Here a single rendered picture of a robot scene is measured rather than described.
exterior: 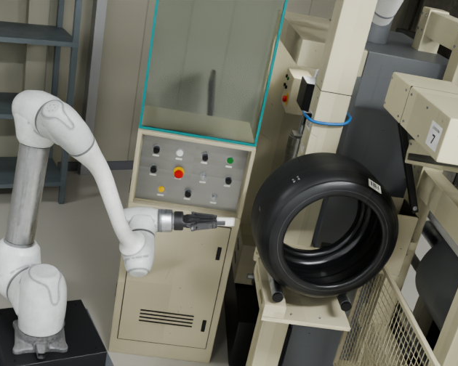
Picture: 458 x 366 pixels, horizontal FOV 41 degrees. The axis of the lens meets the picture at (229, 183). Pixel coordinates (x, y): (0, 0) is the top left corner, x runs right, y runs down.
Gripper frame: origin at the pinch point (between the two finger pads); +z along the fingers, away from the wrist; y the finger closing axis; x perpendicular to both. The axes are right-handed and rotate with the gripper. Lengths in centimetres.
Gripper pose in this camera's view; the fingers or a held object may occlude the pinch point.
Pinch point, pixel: (225, 221)
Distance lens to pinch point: 239.8
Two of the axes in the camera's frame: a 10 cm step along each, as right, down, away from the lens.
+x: -0.5, 9.2, 4.0
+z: 10.0, 0.2, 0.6
